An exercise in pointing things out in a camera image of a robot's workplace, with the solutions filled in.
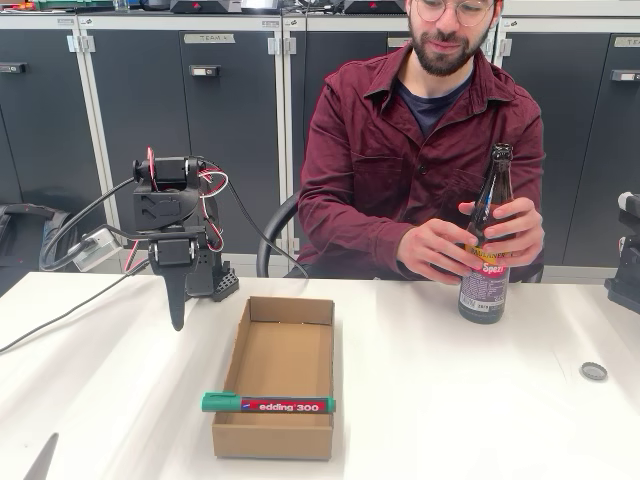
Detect person's left hand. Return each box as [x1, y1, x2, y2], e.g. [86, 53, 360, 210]
[458, 196, 546, 274]

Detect grey slanted flat object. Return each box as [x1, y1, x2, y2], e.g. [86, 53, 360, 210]
[22, 432, 60, 480]

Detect bearded man maroon shirt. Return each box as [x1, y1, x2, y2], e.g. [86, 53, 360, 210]
[297, 0, 547, 282]

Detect round wire-rim glasses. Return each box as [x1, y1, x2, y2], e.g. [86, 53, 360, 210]
[411, 0, 494, 28]

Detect grey black backpack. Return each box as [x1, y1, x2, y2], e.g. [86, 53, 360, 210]
[0, 202, 76, 274]

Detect black camera cable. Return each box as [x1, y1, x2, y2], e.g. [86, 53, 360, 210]
[38, 155, 311, 280]

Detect black office chair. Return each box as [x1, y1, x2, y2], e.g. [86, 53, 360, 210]
[255, 192, 545, 284]

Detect person's right hand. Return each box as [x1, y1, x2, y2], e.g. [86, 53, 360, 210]
[396, 218, 481, 287]

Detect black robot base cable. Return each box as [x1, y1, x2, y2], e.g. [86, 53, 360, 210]
[0, 267, 150, 354]

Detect open brown cardboard box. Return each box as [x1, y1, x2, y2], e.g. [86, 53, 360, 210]
[211, 295, 336, 461]

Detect person's right forearm maroon sleeve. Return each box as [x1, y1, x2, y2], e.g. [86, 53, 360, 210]
[297, 199, 416, 277]

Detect brown Spezi glass bottle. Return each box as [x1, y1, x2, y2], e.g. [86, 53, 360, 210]
[457, 142, 517, 325]

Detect black flat device red logo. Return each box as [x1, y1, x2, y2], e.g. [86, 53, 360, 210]
[169, 0, 244, 15]
[343, 0, 407, 15]

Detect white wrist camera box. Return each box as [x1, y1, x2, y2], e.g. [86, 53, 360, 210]
[67, 227, 118, 272]

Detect silver crown bottle cap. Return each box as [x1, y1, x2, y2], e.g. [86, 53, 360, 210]
[579, 360, 609, 383]

